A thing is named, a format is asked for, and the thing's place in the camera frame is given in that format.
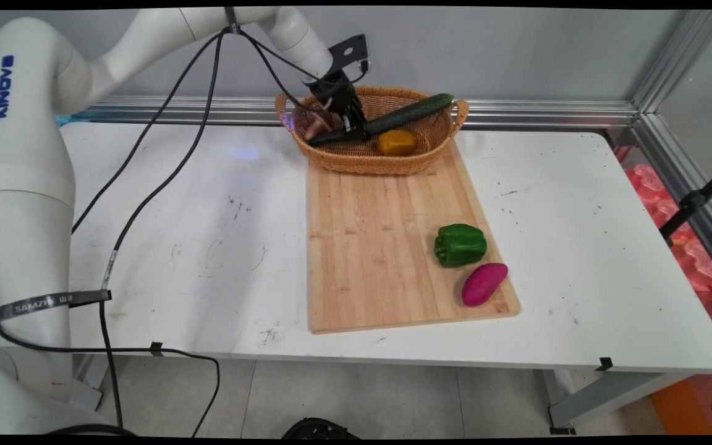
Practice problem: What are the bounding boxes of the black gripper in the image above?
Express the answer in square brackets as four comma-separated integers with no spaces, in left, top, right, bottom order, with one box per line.
[308,69,370,134]

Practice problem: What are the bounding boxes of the dark green cucumber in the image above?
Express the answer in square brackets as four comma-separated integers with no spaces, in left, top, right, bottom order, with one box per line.
[308,93,455,147]

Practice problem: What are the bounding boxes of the brown potato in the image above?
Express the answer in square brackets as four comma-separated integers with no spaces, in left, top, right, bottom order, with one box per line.
[303,111,341,142]

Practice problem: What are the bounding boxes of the woven wicker basket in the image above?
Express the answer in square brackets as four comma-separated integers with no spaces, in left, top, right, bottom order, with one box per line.
[274,85,470,176]

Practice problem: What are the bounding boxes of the yellow bell pepper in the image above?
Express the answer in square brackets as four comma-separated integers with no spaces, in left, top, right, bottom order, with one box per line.
[378,129,418,156]

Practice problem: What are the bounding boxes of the wooden cutting board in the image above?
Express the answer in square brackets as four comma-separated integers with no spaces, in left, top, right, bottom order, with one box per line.
[307,139,522,335]

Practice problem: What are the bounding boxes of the green bell pepper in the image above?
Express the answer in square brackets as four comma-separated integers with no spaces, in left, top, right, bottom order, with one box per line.
[434,223,488,268]

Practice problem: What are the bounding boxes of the purple sweet potato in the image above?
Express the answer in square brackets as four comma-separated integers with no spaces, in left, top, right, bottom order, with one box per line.
[461,263,509,307]

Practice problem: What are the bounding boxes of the black round floor object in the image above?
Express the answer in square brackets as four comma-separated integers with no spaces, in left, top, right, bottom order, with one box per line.
[282,418,360,439]

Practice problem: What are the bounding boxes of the black tripod stand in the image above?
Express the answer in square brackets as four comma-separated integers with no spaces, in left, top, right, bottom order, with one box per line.
[659,159,712,248]

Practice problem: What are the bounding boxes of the red foam mat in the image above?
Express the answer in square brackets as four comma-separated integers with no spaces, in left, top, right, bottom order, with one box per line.
[623,162,712,347]

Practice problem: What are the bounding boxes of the grey table leg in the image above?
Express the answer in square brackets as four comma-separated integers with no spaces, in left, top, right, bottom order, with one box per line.
[541,369,697,435]

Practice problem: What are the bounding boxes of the orange floor mat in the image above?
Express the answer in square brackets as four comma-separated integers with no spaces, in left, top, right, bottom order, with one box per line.
[650,377,712,435]

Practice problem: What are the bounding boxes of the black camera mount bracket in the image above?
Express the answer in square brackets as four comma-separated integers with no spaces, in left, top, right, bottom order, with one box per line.
[328,34,370,74]

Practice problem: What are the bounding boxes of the thick black cable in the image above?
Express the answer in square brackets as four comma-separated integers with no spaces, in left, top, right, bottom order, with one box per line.
[98,25,236,430]

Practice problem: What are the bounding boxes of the aluminium frame rail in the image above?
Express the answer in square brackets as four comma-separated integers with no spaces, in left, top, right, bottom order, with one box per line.
[72,94,641,130]
[631,113,712,291]

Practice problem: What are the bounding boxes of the thin black cable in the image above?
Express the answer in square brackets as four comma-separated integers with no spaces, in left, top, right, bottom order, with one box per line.
[70,28,230,235]

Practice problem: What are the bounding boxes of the aluminium frame upright post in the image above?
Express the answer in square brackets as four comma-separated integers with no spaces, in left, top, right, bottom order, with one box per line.
[631,9,712,117]

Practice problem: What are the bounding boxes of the black looping cable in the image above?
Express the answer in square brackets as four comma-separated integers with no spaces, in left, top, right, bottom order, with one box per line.
[0,320,221,438]

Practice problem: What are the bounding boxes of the black velcro strap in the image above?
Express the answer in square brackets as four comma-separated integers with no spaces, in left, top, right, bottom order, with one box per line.
[0,289,112,323]

